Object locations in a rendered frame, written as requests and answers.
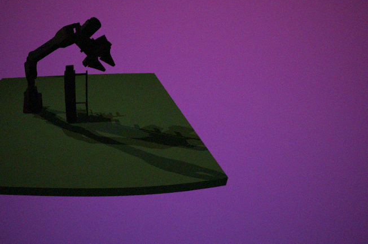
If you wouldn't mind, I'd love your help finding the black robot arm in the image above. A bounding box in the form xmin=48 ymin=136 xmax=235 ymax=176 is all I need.
xmin=24 ymin=17 xmax=108 ymax=110

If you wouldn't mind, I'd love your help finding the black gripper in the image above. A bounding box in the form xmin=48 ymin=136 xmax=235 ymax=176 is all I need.
xmin=80 ymin=38 xmax=115 ymax=72

